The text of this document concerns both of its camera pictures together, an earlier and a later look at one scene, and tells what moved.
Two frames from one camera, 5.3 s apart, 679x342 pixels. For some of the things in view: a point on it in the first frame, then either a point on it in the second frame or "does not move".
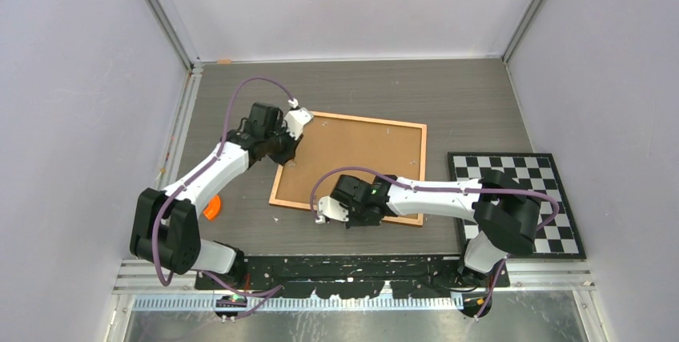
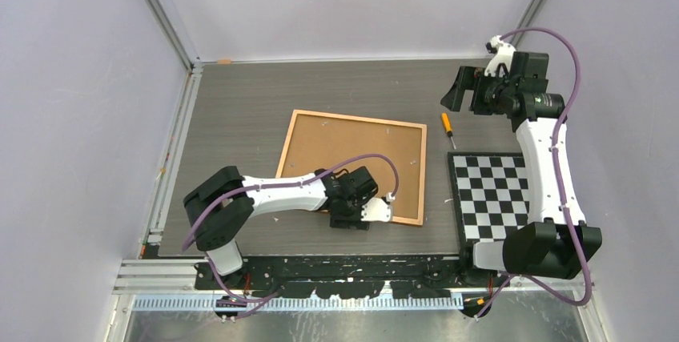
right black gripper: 353,222 → 465,80
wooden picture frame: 398,149 does not move
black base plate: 342,275 does not move
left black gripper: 291,152 → 354,221
